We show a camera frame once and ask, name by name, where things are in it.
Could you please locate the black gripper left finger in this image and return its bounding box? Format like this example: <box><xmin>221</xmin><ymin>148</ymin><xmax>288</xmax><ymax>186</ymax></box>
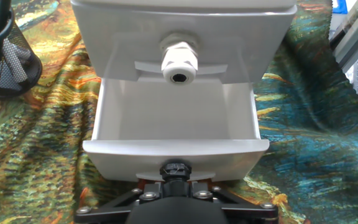
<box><xmin>74</xmin><ymin>182</ymin><xmax>163</xmax><ymax>223</ymax></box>

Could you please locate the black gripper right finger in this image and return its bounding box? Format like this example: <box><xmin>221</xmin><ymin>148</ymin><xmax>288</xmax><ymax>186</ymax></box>
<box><xmin>191</xmin><ymin>182</ymin><xmax>280</xmax><ymax>223</ymax></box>

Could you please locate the white drawer with black knob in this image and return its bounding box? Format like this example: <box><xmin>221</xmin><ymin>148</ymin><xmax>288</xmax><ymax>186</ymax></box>
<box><xmin>82</xmin><ymin>76</ymin><xmax>270</xmax><ymax>190</ymax></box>

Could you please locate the sunflower painting cloth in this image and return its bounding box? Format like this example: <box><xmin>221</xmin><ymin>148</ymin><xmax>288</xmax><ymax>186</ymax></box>
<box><xmin>0</xmin><ymin>0</ymin><xmax>358</xmax><ymax>224</ymax></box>

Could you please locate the black mesh pen holder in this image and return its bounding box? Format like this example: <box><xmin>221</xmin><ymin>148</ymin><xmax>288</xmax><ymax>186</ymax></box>
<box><xmin>0</xmin><ymin>6</ymin><xmax>43</xmax><ymax>99</ymax></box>

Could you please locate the blue plastic object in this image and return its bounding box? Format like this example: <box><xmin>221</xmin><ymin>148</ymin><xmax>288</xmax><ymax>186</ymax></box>
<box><xmin>333</xmin><ymin>0</ymin><xmax>349</xmax><ymax>15</ymax></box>

